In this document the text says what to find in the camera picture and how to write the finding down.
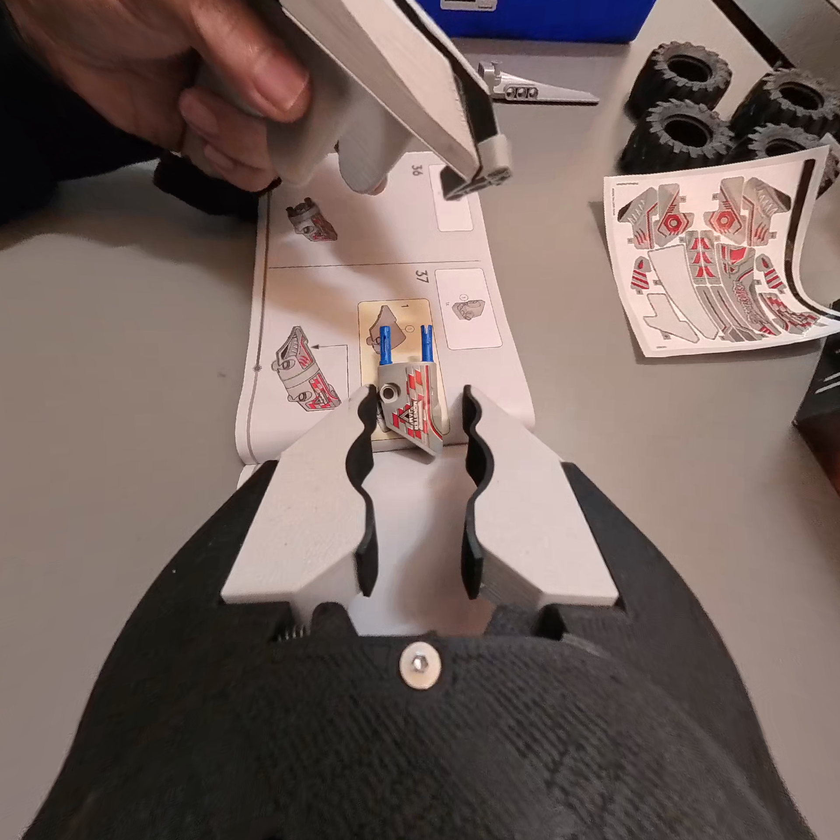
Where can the person's left hand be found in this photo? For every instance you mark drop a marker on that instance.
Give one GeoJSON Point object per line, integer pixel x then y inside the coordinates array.
{"type": "Point", "coordinates": [131, 52]}

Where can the black toy box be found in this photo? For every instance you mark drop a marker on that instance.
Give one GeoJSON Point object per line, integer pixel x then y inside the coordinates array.
{"type": "Point", "coordinates": [823, 407]}

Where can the black white marker tag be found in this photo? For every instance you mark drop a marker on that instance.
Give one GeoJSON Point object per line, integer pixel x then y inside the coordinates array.
{"type": "Point", "coordinates": [467, 4]}

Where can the grey desk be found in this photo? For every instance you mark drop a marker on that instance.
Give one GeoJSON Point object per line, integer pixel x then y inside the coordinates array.
{"type": "Point", "coordinates": [131, 394]}

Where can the grey wedge toy panel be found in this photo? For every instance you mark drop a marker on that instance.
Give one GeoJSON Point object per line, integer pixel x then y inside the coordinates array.
{"type": "Point", "coordinates": [525, 92]}

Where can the dark grey panel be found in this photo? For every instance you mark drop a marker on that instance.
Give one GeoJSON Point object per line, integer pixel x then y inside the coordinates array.
{"type": "Point", "coordinates": [800, 26]}

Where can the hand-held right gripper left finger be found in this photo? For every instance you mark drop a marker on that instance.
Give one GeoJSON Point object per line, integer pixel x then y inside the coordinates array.
{"type": "Point", "coordinates": [289, 531]}

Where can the grey printed panel with pins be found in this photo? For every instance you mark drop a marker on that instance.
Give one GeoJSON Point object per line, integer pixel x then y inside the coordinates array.
{"type": "Point", "coordinates": [420, 420]}

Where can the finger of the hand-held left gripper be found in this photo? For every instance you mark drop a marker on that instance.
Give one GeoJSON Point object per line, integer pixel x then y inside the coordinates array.
{"type": "Point", "coordinates": [380, 59]}
{"type": "Point", "coordinates": [476, 98]}

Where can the grey toy beam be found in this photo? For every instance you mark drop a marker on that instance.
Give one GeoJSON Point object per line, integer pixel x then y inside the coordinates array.
{"type": "Point", "coordinates": [479, 180]}

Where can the white instruction booklet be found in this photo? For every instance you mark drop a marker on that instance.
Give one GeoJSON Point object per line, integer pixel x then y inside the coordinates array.
{"type": "Point", "coordinates": [394, 262]}

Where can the blue storage bin with tag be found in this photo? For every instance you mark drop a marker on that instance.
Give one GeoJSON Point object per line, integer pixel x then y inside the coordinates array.
{"type": "Point", "coordinates": [558, 19]}

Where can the toy sticker sheet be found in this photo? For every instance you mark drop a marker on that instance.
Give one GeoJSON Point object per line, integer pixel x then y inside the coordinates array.
{"type": "Point", "coordinates": [689, 295]}

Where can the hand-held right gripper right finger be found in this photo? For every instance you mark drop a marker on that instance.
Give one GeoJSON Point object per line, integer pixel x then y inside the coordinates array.
{"type": "Point", "coordinates": [544, 531]}

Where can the black toy tyre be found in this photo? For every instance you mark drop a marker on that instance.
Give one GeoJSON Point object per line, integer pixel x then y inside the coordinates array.
{"type": "Point", "coordinates": [712, 79]}
{"type": "Point", "coordinates": [646, 148]}
{"type": "Point", "coordinates": [761, 141]}
{"type": "Point", "coordinates": [754, 105]}

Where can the person's left forearm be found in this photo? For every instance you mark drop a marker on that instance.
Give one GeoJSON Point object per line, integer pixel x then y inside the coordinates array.
{"type": "Point", "coordinates": [26, 144]}

